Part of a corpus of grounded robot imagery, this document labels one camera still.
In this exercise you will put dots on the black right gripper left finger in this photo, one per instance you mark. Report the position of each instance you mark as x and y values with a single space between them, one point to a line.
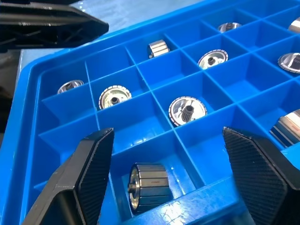
82 182

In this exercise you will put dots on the blue compartment tray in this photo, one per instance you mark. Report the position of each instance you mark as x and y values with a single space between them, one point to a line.
234 77

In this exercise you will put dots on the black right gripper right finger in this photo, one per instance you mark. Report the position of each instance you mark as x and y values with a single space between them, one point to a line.
262 182

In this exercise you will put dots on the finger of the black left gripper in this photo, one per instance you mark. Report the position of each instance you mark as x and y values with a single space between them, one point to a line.
47 1
77 25

